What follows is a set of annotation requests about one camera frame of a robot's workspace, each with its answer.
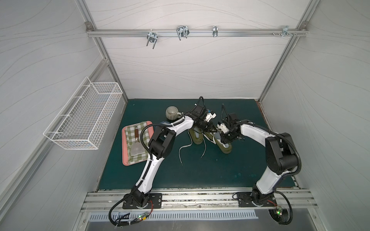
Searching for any metal U-bolt clamp middle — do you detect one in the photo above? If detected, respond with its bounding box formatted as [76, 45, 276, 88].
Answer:
[176, 26, 189, 40]

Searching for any metal u-bolt clamp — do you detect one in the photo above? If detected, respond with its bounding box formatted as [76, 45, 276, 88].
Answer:
[146, 32, 158, 49]
[176, 26, 189, 40]

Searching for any white slotted cable duct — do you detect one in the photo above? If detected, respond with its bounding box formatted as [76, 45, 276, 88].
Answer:
[88, 209, 259, 222]

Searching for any metal U-bolt clamp left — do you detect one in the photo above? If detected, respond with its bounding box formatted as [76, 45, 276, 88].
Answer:
[146, 32, 158, 49]

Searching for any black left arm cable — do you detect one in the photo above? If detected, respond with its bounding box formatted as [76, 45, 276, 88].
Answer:
[108, 96, 206, 227]

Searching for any green canvas shoe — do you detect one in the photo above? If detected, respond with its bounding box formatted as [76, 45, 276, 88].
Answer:
[203, 132, 232, 154]
[178, 128, 207, 165]

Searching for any pink plastic tray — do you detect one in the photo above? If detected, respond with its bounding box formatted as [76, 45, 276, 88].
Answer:
[121, 121, 155, 167]

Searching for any wooden handled utensil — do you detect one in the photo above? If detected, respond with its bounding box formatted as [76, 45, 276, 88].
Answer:
[131, 126, 145, 157]

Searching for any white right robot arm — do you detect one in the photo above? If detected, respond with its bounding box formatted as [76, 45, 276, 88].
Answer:
[217, 113, 302, 196]

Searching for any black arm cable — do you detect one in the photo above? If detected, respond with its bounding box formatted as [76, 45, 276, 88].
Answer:
[108, 96, 206, 227]
[221, 103, 302, 176]

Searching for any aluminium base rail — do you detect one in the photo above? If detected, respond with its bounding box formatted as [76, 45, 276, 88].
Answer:
[81, 187, 319, 212]

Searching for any striped ceramic mug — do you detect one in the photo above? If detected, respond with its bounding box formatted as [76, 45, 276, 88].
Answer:
[165, 106, 182, 121]

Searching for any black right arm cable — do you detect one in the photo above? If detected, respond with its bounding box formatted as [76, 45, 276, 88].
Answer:
[221, 103, 302, 176]

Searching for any white wire basket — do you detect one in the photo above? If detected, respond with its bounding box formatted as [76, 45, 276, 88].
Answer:
[43, 77, 123, 150]

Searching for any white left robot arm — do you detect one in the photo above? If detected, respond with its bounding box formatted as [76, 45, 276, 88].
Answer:
[131, 105, 216, 204]

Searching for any aluminium top rail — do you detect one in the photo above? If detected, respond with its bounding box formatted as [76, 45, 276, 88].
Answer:
[86, 27, 309, 38]

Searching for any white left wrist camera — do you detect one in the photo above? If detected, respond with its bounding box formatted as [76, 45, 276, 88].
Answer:
[204, 112, 216, 122]

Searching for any metal bracket with screws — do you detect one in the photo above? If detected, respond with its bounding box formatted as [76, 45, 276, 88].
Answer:
[271, 26, 298, 38]

